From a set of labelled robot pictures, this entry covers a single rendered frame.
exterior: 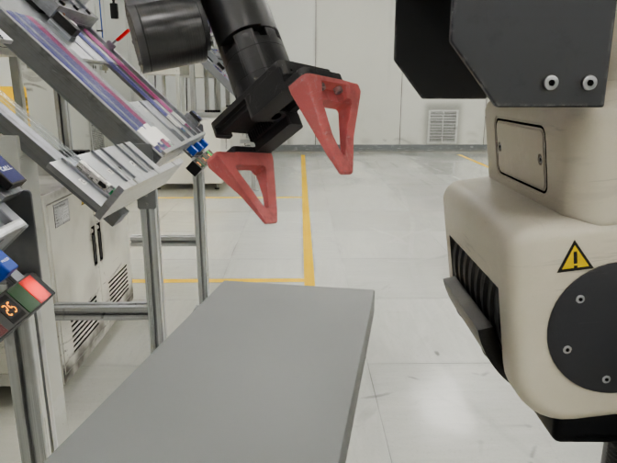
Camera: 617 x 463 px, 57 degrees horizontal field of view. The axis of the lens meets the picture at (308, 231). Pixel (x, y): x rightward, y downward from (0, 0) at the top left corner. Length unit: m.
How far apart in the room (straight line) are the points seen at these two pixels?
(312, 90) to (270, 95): 0.04
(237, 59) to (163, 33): 0.06
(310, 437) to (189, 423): 0.11
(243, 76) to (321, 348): 0.33
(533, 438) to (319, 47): 6.98
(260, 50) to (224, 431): 0.33
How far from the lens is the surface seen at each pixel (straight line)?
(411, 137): 8.31
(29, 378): 0.92
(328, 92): 0.47
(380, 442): 1.59
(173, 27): 0.52
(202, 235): 2.29
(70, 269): 1.82
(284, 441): 0.53
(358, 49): 8.18
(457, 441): 1.63
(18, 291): 0.76
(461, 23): 0.38
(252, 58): 0.50
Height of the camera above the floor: 0.90
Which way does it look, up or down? 14 degrees down
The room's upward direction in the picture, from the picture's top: straight up
